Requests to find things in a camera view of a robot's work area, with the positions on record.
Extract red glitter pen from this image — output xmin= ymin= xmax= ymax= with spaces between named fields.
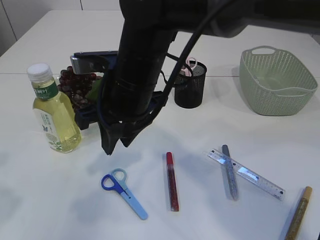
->
xmin=166 ymin=152 xmax=180 ymax=212

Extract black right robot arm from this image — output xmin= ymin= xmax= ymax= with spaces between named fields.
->
xmin=70 ymin=0 xmax=320 ymax=155

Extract pink scissors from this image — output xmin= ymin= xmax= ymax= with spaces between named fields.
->
xmin=179 ymin=57 xmax=198 ymax=77

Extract yellow tea bottle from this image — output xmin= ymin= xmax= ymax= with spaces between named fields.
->
xmin=27 ymin=63 xmax=82 ymax=153

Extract silver glitter pen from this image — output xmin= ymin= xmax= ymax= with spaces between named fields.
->
xmin=221 ymin=144 xmax=239 ymax=201

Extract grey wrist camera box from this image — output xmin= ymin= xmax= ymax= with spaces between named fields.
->
xmin=70 ymin=51 xmax=118 ymax=75

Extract clear plastic ruler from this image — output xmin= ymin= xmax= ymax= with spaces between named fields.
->
xmin=205 ymin=149 xmax=286 ymax=201

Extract dark red grape bunch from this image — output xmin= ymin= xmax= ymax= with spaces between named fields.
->
xmin=57 ymin=66 xmax=102 ymax=112

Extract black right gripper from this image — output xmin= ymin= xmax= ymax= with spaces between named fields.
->
xmin=74 ymin=91 xmax=166 ymax=157

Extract blue scissors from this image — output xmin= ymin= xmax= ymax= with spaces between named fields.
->
xmin=100 ymin=168 xmax=148 ymax=221

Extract gold glitter pen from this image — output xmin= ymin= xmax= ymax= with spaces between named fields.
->
xmin=284 ymin=186 xmax=313 ymax=240

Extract green woven plastic basket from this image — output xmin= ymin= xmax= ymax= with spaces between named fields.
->
xmin=239 ymin=46 xmax=318 ymax=117

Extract black mesh pen holder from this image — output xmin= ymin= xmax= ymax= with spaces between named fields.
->
xmin=174 ymin=57 xmax=207 ymax=109

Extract pale green wavy plate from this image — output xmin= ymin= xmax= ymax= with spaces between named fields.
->
xmin=56 ymin=72 xmax=106 ymax=126

